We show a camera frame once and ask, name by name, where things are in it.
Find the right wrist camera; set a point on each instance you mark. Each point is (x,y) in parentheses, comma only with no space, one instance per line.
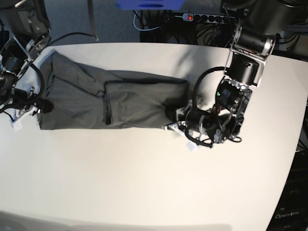
(16,125)

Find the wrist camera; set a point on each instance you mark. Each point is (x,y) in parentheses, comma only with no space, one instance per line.
(16,125)
(192,146)

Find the black OpenArm box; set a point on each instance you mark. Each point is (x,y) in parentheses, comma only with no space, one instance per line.
(291,213)

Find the grey T-shirt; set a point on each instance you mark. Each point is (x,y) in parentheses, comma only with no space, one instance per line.
(108,101)

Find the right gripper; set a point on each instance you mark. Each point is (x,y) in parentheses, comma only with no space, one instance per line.
(21,110)

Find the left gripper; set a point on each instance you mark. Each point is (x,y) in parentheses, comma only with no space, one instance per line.
(189,125)

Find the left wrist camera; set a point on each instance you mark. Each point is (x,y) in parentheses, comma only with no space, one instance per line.
(192,146)

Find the black box at left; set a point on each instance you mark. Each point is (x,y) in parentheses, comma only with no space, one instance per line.
(4,37)

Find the blue plastic mount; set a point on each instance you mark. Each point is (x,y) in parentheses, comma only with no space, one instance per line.
(150,4)

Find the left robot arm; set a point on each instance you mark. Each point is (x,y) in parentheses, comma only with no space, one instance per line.
(253,41)

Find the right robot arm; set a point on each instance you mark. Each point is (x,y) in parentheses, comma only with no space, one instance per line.
(29,23)

